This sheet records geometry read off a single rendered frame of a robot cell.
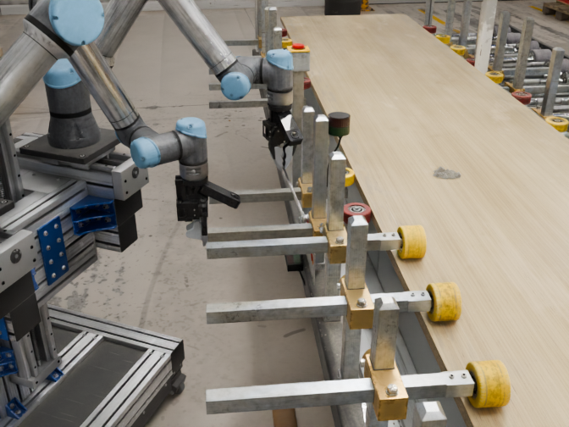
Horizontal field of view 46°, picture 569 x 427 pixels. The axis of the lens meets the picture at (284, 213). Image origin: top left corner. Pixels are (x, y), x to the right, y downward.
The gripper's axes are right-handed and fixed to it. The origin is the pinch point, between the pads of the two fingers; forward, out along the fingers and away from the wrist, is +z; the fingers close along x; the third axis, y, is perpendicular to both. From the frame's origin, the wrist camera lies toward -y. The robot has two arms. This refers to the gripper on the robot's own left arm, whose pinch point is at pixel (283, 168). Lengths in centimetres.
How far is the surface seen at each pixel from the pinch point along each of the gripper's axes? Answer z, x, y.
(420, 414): -17, 36, -116
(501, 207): 3, -46, -46
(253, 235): 8.0, 19.2, -20.8
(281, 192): 7.8, 1.0, -0.8
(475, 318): 3, -5, -83
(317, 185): -4.3, 0.8, -23.5
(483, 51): -6, -135, 68
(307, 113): -16.5, -8.1, -0.1
